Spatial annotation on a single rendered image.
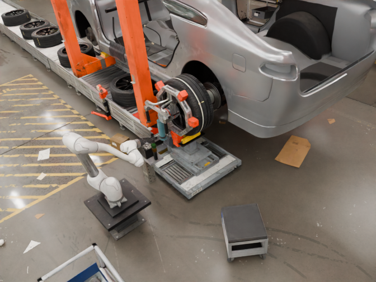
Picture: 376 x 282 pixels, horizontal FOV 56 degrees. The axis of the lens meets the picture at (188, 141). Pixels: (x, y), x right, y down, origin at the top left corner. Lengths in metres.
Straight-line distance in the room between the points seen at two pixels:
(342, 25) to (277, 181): 1.98
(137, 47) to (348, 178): 2.73
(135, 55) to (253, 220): 2.02
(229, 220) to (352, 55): 2.54
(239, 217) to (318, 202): 1.03
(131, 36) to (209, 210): 1.97
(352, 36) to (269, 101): 1.73
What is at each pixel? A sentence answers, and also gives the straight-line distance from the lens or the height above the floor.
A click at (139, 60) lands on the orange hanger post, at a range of 3.84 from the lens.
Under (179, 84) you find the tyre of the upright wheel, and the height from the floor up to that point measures 1.17.
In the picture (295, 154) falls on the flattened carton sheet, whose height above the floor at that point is 0.01.
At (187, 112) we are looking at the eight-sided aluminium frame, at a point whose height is 0.96.
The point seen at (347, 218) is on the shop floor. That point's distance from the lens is 3.95.
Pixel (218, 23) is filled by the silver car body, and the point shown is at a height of 1.74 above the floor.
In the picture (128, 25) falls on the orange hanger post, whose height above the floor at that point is 1.75.
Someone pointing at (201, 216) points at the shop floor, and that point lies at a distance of 3.80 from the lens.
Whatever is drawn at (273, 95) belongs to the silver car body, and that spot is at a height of 1.25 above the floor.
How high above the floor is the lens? 2.87
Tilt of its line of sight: 37 degrees down
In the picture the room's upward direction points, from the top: 6 degrees counter-clockwise
